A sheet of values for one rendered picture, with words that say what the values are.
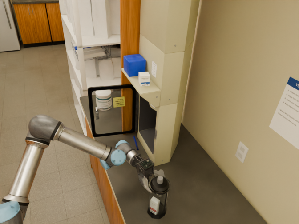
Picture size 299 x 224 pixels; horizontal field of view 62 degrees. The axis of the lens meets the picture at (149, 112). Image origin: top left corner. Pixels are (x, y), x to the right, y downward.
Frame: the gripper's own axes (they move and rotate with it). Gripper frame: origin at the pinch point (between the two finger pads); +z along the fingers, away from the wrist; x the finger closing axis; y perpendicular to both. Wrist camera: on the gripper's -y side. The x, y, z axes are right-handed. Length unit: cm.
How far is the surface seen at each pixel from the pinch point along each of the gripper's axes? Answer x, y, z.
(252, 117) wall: 54, 27, 10
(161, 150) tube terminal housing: 23.3, -6.7, -24.4
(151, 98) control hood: 14.2, 33.2, -26.8
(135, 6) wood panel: 28, 70, -61
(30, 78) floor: 31, -114, -383
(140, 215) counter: -8.7, -20.1, -2.7
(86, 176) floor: 9, -114, -121
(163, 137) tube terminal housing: 23.3, 4.0, -24.4
